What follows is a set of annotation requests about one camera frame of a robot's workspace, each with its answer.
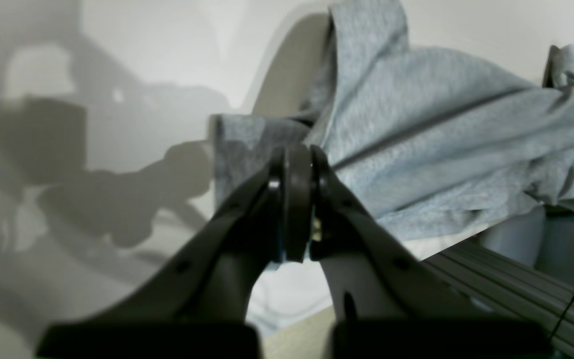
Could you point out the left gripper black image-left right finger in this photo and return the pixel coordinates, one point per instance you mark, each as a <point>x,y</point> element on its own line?
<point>387,304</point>

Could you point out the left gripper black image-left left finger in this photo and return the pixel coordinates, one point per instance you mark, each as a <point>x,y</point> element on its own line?
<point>195,306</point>

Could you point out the grey t-shirt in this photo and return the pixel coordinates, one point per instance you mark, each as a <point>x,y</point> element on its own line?
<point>431,140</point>

